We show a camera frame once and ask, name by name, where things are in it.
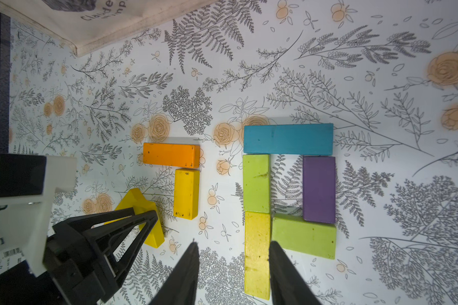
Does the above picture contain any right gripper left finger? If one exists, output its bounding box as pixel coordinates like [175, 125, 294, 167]
[150, 242, 200, 305]

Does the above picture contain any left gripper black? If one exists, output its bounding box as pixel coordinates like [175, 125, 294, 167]
[43, 208, 159, 304]

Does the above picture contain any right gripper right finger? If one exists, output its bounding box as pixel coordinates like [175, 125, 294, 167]
[269, 241, 321, 305]

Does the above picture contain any lime green block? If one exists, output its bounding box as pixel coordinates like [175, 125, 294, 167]
[272, 213, 337, 259]

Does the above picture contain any small yellow block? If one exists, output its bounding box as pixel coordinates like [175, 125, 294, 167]
[174, 169, 200, 220]
[104, 187, 165, 249]

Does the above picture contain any purple block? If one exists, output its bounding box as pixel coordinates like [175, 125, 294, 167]
[303, 156, 336, 224]

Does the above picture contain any green block small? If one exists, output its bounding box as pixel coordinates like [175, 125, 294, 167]
[243, 155, 271, 214]

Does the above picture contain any orange long block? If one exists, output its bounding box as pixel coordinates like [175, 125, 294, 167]
[143, 143, 201, 169]

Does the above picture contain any teal block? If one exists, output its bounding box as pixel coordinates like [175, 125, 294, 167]
[244, 123, 334, 156]

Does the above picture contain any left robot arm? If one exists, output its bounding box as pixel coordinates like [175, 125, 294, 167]
[0, 153, 158, 304]

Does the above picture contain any beige canvas tote bag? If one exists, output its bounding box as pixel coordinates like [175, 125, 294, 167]
[0, 0, 212, 57]

